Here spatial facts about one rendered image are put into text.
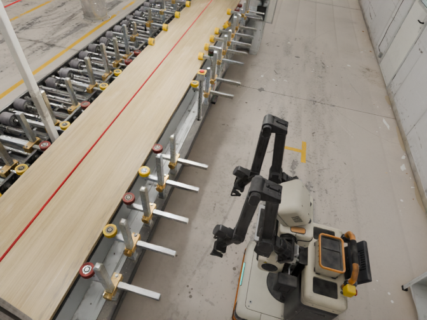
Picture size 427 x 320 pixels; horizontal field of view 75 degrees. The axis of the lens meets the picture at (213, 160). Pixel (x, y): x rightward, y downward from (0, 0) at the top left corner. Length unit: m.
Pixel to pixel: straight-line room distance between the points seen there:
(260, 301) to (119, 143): 1.60
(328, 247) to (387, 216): 1.77
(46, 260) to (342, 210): 2.77
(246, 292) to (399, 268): 1.61
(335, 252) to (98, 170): 1.67
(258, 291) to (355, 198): 1.74
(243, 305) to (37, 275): 1.36
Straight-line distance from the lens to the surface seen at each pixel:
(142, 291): 1.76
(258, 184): 1.12
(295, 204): 1.42
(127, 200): 1.95
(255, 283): 2.39
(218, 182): 3.18
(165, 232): 2.83
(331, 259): 1.93
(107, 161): 2.21
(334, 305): 1.94
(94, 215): 1.94
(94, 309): 2.00
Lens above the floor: 2.48
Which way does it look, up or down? 47 degrees down
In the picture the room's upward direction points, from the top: 7 degrees clockwise
